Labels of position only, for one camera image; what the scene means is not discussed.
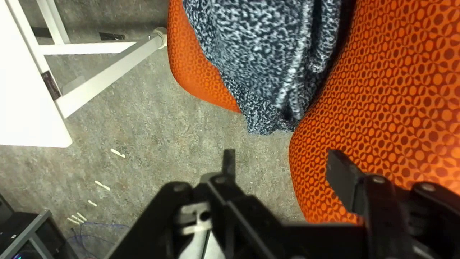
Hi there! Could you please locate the white table top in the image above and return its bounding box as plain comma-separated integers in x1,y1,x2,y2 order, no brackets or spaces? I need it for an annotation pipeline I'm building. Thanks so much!
0,0,72,148

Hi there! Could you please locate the white metal table frame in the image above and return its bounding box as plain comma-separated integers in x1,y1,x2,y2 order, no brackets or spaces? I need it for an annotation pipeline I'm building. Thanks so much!
5,0,167,118

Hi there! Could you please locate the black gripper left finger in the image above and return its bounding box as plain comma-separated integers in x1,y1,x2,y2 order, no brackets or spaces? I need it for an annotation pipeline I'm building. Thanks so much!
222,150,236,180

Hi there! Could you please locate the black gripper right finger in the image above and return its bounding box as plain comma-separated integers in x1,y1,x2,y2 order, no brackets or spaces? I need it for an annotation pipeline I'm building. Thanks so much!
327,150,367,216

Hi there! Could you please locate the black box on floor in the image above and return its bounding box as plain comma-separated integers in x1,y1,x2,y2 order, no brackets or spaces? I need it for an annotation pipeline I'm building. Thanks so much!
0,196,80,259

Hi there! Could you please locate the orange patterned chair seat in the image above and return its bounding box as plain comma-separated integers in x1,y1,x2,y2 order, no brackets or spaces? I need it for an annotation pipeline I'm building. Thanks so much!
167,0,239,112

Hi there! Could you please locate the blue white speckled fleece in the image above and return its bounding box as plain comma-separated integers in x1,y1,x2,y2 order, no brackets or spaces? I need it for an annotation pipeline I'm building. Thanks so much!
182,0,344,135

